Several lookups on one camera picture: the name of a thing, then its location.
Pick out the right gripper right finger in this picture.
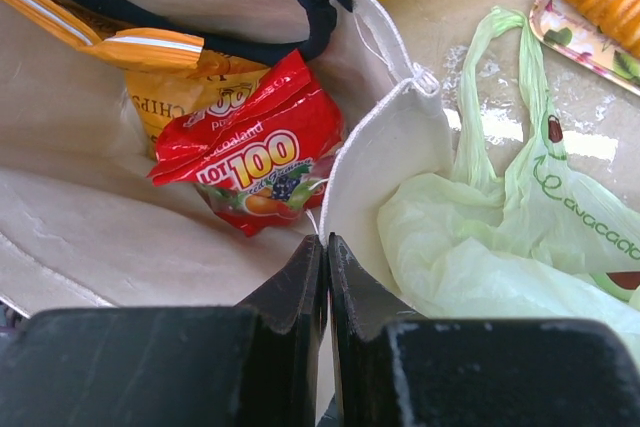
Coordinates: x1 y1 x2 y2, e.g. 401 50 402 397
325 235 639 426

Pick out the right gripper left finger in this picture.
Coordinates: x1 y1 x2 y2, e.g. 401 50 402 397
1 236 326 426

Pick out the light green plastic bag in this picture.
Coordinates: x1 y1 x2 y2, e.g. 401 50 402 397
378 7 639 352

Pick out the red gummy candy bag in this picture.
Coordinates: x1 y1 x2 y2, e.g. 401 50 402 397
148 51 346 236

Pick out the cream canvas tote bag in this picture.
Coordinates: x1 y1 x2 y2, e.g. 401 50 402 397
1 0 452 316

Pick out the orange kettle chips bag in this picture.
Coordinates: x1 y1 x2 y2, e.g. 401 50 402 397
2 0 269 159

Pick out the floral bread tray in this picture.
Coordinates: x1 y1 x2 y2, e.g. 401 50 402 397
529 0 639 96

